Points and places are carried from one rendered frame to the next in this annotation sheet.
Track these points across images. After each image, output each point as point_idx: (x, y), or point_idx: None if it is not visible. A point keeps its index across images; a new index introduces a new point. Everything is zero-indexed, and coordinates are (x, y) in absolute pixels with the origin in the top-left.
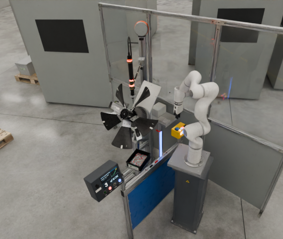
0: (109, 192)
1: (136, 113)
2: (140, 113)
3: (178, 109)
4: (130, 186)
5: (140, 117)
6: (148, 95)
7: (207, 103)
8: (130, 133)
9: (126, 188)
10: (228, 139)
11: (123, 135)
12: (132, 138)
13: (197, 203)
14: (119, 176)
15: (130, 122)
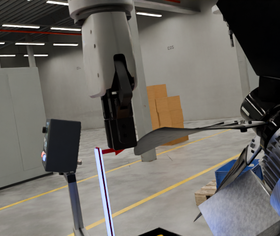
0: (42, 163)
1: None
2: None
3: (85, 62)
4: (76, 235)
5: (240, 125)
6: (223, 3)
7: None
8: (230, 180)
9: (76, 231)
10: None
11: (227, 173)
12: None
13: None
14: (46, 149)
15: (258, 146)
